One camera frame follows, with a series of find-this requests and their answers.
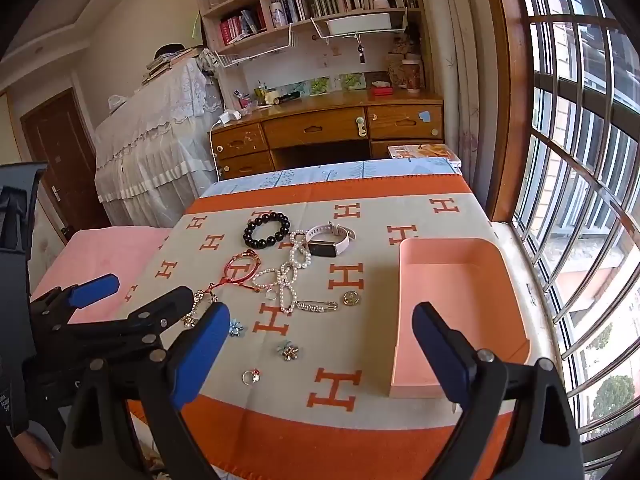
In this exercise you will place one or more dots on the silver flower earring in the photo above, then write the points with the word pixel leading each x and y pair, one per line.
pixel 287 351

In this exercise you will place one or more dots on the white drawer lock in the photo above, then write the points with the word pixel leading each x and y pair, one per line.
pixel 360 126

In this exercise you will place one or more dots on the blue flower earring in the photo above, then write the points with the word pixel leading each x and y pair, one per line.
pixel 237 328

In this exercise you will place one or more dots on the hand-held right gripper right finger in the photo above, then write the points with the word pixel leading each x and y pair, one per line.
pixel 440 355

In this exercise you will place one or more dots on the white plastic tray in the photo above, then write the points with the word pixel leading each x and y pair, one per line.
pixel 357 24

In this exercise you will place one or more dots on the pink cardboard box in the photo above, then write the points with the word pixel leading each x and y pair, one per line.
pixel 450 280

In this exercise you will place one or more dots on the colourful magazine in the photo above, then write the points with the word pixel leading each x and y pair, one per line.
pixel 425 152

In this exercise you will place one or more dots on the blue sticky note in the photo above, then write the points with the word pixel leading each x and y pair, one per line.
pixel 425 117

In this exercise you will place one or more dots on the wooden bookshelf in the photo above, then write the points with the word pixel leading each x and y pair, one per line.
pixel 300 23

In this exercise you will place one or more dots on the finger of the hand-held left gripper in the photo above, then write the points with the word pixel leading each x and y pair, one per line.
pixel 95 287
pixel 140 327

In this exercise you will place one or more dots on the round gold brooch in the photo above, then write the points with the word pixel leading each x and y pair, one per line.
pixel 351 298

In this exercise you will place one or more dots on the row of red books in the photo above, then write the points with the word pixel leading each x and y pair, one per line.
pixel 232 29

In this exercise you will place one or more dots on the stack of books on piano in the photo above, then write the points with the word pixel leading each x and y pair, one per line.
pixel 165 62

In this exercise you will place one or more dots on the person's left hand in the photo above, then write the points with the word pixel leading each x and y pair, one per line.
pixel 30 452

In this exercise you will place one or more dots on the rhinestone safety pin brooch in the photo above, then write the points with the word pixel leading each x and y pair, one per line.
pixel 315 305

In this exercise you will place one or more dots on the orange and beige printed blanket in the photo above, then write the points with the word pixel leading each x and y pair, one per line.
pixel 350 340

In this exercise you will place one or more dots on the small red box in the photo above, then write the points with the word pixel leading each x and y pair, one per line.
pixel 382 92

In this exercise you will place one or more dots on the window with metal bars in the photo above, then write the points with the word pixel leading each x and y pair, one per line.
pixel 575 160

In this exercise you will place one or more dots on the lace-covered piano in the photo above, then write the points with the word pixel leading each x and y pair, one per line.
pixel 150 135

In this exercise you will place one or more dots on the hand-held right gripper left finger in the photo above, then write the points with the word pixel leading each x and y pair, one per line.
pixel 200 355

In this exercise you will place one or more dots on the black flashlight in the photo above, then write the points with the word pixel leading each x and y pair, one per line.
pixel 287 96

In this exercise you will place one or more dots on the brown wooden door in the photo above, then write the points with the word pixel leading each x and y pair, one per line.
pixel 60 140

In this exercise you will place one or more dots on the pink bed sheet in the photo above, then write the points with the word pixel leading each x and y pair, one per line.
pixel 110 255

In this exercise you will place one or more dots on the pale patterned curtain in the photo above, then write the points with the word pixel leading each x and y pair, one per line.
pixel 465 85

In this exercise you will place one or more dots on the red floral jar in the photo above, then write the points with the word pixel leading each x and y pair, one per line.
pixel 412 76

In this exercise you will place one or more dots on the wooden desk with drawers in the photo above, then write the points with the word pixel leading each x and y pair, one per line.
pixel 310 127

